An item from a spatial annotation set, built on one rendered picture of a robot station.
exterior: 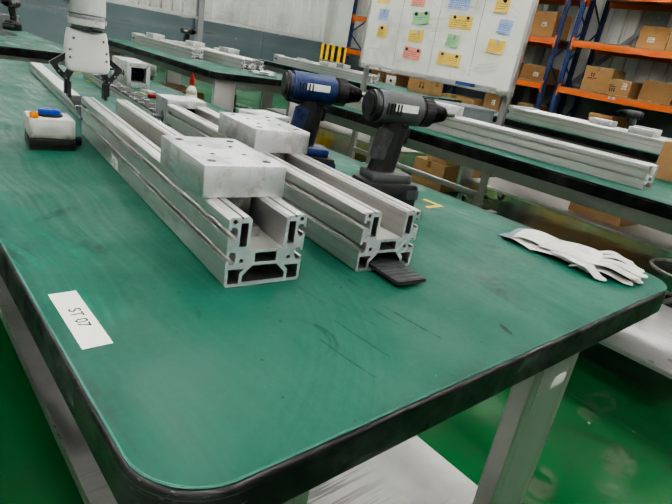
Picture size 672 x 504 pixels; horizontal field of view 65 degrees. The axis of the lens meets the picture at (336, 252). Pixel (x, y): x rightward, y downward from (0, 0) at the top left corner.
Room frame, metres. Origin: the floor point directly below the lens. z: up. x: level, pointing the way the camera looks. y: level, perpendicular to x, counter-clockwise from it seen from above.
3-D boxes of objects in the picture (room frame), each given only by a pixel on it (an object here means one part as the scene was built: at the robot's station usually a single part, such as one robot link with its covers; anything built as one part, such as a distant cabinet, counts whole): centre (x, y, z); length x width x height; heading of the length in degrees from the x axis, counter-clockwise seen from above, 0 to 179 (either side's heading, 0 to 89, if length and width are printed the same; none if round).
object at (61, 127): (1.04, 0.60, 0.81); 0.10 x 0.08 x 0.06; 128
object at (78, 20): (1.36, 0.69, 1.01); 0.09 x 0.08 x 0.03; 128
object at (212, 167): (0.69, 0.17, 0.87); 0.16 x 0.11 x 0.07; 38
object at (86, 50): (1.36, 0.69, 0.95); 0.10 x 0.07 x 0.11; 128
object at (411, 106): (1.06, -0.10, 0.89); 0.20 x 0.08 x 0.22; 117
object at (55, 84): (1.74, 0.99, 0.79); 0.96 x 0.04 x 0.03; 38
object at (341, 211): (1.01, 0.18, 0.82); 0.80 x 0.10 x 0.09; 38
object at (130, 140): (0.89, 0.33, 0.82); 0.80 x 0.10 x 0.09; 38
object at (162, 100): (1.35, 0.46, 0.83); 0.12 x 0.09 x 0.10; 128
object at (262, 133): (1.01, 0.18, 0.87); 0.16 x 0.11 x 0.07; 38
